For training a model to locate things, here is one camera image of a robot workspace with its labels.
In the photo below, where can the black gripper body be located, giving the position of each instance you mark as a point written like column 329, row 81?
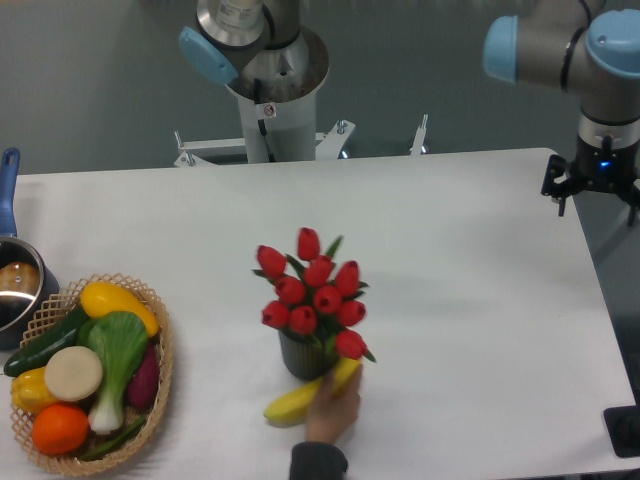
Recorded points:
column 605, row 158

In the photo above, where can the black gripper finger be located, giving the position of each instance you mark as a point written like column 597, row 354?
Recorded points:
column 559, row 192
column 632, row 199

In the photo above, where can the red tulip bouquet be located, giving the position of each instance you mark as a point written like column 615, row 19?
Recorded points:
column 318, row 300

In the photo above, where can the yellow banana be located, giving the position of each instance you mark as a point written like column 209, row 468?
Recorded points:
column 291, row 408

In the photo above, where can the silver robot base column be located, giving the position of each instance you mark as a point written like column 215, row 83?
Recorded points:
column 271, row 63

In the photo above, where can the dark grey sleeve forearm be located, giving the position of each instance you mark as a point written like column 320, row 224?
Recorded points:
column 317, row 460

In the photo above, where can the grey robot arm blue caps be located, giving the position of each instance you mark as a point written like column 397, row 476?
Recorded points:
column 581, row 49

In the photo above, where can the dark grey ribbed vase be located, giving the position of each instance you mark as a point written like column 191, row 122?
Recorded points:
column 304, row 358

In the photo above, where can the person's hand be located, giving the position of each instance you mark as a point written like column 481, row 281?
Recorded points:
column 329, row 416

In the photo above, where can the black device at edge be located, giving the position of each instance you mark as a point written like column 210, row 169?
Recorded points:
column 623, row 428

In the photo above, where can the purple sweet potato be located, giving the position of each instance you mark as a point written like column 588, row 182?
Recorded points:
column 142, row 389

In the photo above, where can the green bok choy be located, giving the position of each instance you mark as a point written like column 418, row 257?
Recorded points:
column 119, row 339

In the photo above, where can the yellow squash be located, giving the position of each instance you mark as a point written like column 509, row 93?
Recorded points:
column 101, row 298

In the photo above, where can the woven wicker basket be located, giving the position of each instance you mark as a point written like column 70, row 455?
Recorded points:
column 52, row 311

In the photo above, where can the dark green cucumber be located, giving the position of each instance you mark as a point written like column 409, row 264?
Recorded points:
column 41, row 349

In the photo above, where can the beige round bun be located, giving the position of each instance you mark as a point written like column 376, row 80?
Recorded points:
column 73, row 373

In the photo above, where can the green bean pod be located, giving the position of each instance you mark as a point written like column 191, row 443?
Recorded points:
column 114, row 443

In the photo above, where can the orange fruit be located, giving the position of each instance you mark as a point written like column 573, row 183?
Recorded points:
column 60, row 429

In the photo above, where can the yellow bell pepper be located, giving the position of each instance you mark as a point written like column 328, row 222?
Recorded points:
column 30, row 392

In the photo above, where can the white metal base frame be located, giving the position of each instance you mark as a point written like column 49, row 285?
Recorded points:
column 341, row 142

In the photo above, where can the blue handled saucepan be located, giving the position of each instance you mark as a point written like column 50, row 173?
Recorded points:
column 26, row 281

